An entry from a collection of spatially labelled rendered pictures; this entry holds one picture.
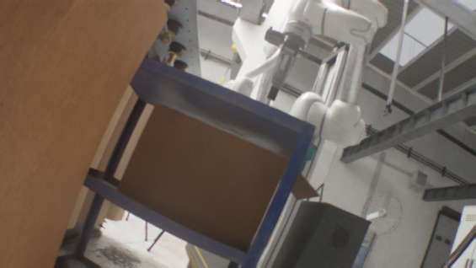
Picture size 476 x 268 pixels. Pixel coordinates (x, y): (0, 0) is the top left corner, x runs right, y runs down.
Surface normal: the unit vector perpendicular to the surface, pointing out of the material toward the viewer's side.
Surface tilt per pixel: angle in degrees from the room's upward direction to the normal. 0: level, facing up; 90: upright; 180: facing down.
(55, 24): 90
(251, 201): 90
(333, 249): 90
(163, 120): 90
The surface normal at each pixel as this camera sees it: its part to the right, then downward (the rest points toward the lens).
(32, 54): 0.07, -0.20
